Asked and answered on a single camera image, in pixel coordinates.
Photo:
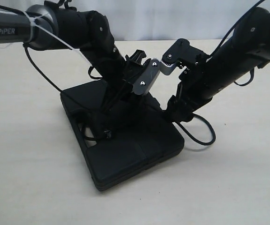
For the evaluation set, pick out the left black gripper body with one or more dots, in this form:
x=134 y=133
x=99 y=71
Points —
x=121 y=73

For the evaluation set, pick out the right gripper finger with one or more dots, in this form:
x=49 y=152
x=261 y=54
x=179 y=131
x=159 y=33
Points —
x=179 y=110

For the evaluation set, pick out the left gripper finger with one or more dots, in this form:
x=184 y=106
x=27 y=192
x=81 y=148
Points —
x=117 y=97

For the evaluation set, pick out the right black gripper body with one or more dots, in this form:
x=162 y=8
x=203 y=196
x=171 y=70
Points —
x=185 y=89

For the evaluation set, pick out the black plastic carrying case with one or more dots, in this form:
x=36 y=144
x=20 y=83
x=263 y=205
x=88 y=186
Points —
x=123 y=142

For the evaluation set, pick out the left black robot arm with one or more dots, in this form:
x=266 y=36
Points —
x=57 y=26

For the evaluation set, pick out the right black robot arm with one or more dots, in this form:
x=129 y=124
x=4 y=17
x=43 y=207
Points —
x=205 y=76

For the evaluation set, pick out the white backdrop curtain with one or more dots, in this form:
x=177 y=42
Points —
x=133 y=20

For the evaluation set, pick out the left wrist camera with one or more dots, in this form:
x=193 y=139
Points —
x=146 y=80

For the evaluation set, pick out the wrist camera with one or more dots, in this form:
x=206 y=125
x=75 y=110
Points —
x=181 y=54
x=146 y=80

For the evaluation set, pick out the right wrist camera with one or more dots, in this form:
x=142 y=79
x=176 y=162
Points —
x=181 y=54

